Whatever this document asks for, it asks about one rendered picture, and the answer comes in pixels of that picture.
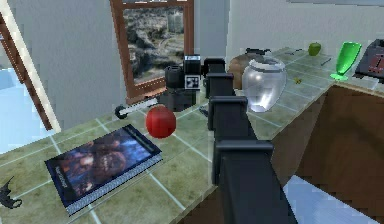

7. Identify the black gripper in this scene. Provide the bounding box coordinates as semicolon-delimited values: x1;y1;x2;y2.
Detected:
114;64;198;120

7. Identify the red tomato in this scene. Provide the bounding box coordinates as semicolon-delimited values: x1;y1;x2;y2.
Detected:
145;104;177;140

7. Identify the dark blue book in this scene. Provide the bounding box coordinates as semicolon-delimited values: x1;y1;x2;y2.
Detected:
44;123;164;216

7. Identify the clear glass vase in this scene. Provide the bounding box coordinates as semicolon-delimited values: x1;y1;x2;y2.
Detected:
241;55;288;114

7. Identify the brown framed window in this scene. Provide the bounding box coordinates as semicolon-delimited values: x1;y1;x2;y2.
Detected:
109;0;196;106

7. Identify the black spiky object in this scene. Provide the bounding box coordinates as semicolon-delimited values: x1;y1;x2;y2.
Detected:
0;175;23;210

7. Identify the green apple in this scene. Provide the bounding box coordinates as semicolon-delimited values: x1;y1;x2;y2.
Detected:
307;41;322;57

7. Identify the brown counter green tiled top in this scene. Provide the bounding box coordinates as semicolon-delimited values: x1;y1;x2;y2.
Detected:
0;46;384;224

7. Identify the green goblet cup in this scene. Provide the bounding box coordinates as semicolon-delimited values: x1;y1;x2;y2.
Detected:
329;41;363;82

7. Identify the black toaster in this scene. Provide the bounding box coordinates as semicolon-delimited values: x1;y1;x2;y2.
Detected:
352;38;384;85

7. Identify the brown and cream window frame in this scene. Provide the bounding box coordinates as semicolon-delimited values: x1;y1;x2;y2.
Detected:
0;5;63;134

